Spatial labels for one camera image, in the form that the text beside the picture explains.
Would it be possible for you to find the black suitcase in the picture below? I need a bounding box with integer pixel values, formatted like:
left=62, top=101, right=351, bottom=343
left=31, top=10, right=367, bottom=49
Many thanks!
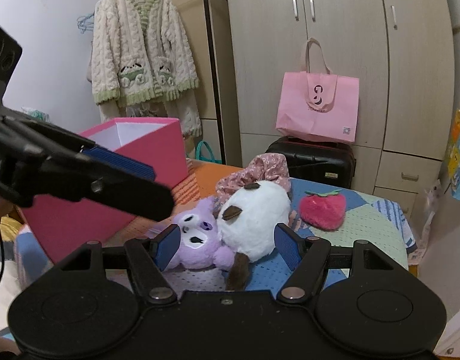
left=266, top=136, right=356, bottom=189

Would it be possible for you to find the colourful patchwork bed cover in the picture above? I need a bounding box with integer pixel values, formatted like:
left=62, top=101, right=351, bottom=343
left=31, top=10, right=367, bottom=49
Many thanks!
left=14, top=160, right=416, bottom=297

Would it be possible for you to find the white brown plush toy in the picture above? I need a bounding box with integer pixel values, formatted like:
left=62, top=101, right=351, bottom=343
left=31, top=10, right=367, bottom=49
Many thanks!
left=216, top=180, right=291, bottom=291

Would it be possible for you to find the pink paper shopping bag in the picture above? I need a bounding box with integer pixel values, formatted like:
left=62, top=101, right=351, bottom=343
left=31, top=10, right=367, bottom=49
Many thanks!
left=276, top=37, right=359, bottom=144

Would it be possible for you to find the teal gift bag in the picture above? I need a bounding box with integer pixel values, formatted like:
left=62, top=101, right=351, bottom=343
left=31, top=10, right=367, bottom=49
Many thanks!
left=195, top=140, right=222, bottom=164

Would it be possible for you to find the purple Kuromi plush toy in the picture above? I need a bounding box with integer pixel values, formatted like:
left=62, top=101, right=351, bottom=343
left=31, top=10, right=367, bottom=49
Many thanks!
left=166, top=196, right=235, bottom=272

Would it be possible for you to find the red strawberry plush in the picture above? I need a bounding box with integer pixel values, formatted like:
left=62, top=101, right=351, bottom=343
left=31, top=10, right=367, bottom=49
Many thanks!
left=298, top=189, right=347, bottom=232

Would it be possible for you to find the pink cardboard storage box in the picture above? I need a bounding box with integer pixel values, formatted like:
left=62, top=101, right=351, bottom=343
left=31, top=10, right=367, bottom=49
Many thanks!
left=23, top=117, right=188, bottom=263

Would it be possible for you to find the pink floral fabric scrunchie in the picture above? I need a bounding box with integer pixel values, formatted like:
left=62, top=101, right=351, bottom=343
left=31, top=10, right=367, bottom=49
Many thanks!
left=215, top=153, right=291, bottom=205

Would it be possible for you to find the beige wooden wardrobe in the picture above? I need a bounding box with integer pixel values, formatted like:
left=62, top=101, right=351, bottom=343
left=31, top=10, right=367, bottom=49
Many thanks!
left=205, top=0, right=455, bottom=214

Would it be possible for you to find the cream knitted cardigan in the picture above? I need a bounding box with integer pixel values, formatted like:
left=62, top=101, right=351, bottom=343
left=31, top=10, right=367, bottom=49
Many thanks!
left=90, top=0, right=201, bottom=137

